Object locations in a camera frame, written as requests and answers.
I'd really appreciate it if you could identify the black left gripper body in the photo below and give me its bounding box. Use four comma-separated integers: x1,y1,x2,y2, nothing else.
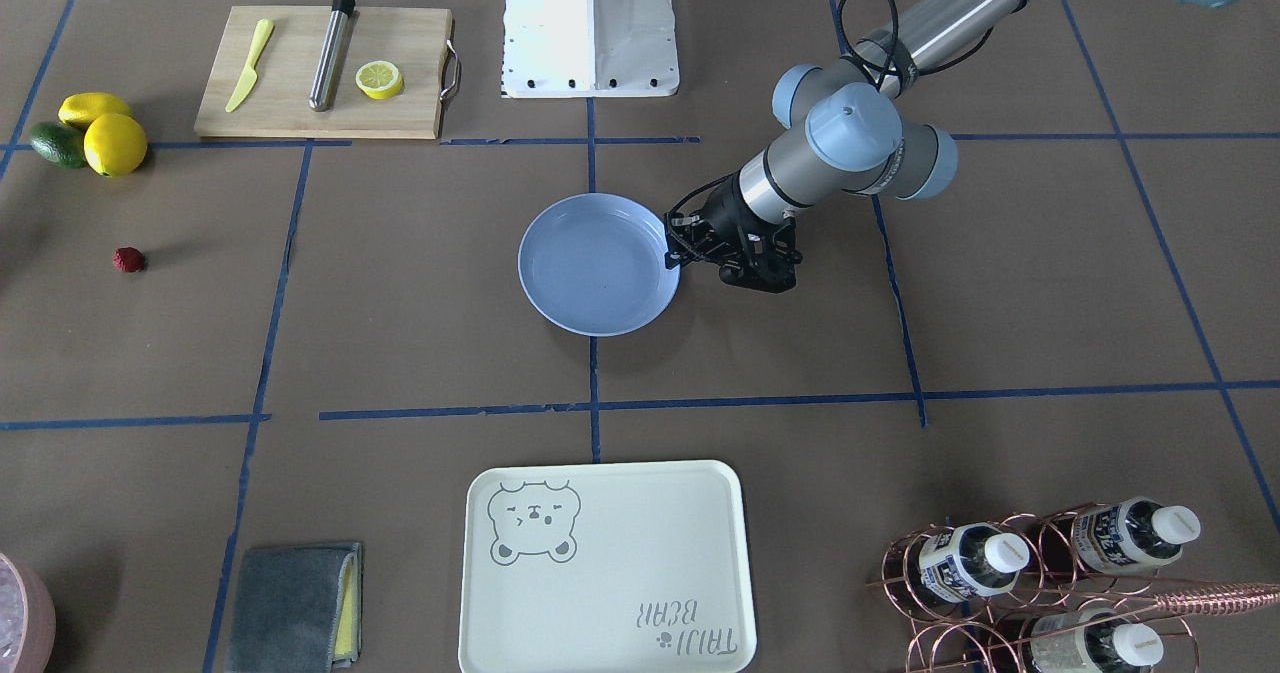
664,173,801,294

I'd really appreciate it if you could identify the blue round plate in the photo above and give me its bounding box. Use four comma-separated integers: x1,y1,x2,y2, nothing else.
517,193,681,337

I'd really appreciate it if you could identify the red strawberry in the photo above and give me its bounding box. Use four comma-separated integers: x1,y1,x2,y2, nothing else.
111,246,147,273

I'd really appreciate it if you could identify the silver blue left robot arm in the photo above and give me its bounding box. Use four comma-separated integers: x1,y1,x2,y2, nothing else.
664,0,1238,293

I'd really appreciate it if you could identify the cream bear tray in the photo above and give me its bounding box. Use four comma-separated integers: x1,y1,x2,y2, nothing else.
458,461,758,672

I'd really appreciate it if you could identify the lemon half slice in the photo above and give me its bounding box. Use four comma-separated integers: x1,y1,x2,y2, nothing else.
355,61,404,100

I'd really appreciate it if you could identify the wooden cutting board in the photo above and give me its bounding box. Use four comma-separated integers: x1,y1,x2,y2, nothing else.
195,6,454,141

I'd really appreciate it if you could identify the water bottle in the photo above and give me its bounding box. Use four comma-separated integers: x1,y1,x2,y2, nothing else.
911,523,1030,605
1069,496,1202,576
1028,621,1165,672

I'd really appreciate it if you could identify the steel rod black cap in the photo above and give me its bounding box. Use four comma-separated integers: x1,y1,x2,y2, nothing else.
307,0,356,113

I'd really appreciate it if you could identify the yellow plastic knife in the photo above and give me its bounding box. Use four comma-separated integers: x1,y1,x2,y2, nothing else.
224,18,275,113

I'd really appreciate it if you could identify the water bottle bottom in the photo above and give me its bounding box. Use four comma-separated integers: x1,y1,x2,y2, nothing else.
1028,621,1165,672

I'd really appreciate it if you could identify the grey yellow folded cloth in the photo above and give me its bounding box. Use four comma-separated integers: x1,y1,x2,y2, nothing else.
224,541,364,672

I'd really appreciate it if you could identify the yellow lemon front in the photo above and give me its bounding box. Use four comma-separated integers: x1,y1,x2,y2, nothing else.
84,113,148,177

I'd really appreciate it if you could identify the yellow lemon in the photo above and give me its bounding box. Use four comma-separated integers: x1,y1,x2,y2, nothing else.
58,91,134,132
84,113,148,177

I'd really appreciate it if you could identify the yellow lemon rear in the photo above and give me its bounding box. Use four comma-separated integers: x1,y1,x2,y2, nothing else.
58,91,134,132

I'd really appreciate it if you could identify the green avocado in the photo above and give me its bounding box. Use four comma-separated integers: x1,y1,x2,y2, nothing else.
28,122,88,170

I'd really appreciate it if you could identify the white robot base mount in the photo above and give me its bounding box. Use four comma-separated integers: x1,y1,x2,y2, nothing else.
500,0,681,99

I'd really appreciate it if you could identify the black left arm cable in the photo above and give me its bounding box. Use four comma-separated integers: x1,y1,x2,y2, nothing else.
837,0,1001,99

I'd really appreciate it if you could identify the copper wire bottle rack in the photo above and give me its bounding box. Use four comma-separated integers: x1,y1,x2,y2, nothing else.
865,505,1277,672

